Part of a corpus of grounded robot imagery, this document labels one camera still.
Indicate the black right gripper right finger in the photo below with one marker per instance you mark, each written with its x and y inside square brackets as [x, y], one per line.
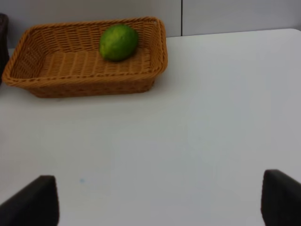
[280, 199]

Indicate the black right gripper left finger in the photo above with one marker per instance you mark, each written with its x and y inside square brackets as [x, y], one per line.
[37, 204]

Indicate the green lime fruit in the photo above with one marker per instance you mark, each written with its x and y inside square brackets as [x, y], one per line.
[118, 42]

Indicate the light orange wicker basket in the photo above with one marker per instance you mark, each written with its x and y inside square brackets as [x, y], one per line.
[63, 60]

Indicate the dark brown wicker basket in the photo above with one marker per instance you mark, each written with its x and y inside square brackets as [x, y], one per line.
[4, 55]

